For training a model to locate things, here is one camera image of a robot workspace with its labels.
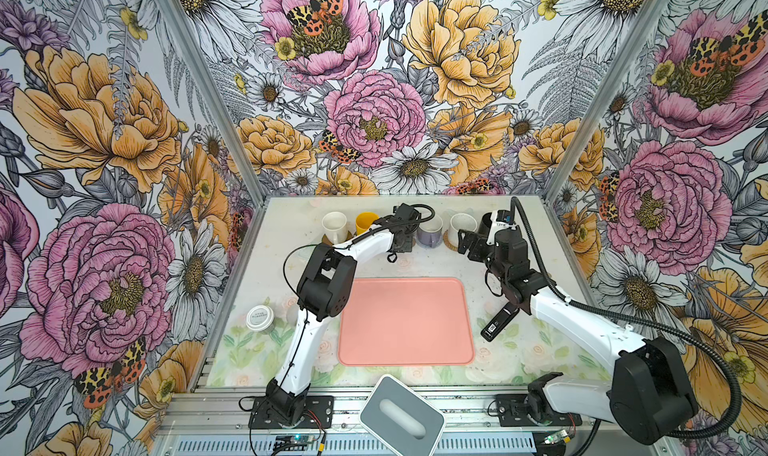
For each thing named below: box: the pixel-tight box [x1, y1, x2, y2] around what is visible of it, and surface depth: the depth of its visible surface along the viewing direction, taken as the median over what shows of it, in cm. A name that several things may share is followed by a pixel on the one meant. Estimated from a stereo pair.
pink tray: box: [338, 277, 475, 365], surface depth 91 cm
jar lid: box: [245, 305, 275, 331], surface depth 85 cm
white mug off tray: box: [321, 211, 348, 244], surface depth 102 cm
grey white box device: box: [359, 374, 446, 456], surface depth 71 cm
